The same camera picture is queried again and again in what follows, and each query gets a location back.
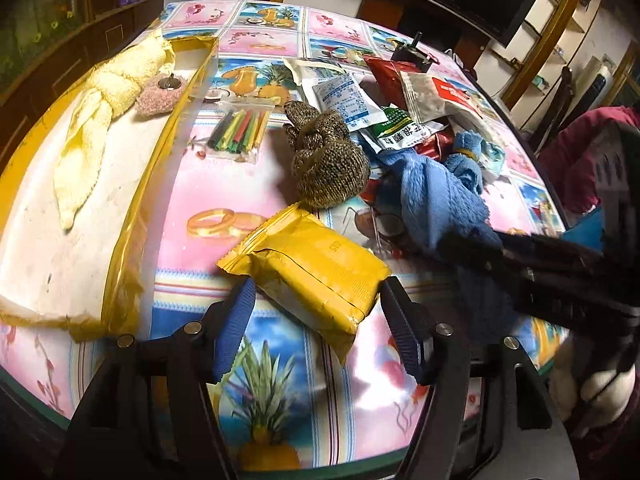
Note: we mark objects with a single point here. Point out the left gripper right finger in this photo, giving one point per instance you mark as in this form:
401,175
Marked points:
412,329

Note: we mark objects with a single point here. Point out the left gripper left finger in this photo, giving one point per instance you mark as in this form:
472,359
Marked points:
225,324

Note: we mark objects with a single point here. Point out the yellow tissue pack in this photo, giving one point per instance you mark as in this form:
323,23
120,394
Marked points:
322,278

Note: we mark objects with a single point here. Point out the blue towel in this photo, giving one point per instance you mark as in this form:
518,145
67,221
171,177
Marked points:
475,161
434,203

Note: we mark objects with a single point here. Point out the brown knitted cloth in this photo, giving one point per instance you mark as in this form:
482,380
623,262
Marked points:
328,168

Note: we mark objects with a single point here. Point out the red foil packet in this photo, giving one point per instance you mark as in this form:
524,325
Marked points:
387,91

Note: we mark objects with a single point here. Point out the green white granule sachet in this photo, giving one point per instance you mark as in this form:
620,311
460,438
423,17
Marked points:
399,131

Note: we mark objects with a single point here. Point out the white red wet wipe pack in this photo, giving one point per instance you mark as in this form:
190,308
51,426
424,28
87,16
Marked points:
429,98

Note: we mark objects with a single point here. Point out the white blue medicine sachet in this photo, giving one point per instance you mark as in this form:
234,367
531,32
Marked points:
344,95

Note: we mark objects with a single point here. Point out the yellow towel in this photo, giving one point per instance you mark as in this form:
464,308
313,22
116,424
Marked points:
110,90

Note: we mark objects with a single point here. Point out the white gloved right hand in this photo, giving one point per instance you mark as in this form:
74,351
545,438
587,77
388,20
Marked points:
606,393

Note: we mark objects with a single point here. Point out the yellow gold tray box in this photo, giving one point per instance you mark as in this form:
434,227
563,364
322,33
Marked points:
92,280

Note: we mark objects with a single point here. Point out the dark wooden chair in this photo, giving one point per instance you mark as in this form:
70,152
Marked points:
572,98

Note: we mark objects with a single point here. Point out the bag of coloured sticks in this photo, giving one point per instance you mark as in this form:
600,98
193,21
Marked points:
238,134

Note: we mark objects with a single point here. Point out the colourful patterned tablecloth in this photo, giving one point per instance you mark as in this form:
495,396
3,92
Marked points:
288,405

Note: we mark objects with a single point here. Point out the landscape print sachet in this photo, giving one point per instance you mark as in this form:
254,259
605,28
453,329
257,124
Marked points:
307,72

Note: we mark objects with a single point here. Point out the wooden sideboard cabinet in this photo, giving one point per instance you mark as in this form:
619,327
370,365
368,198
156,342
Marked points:
24,100

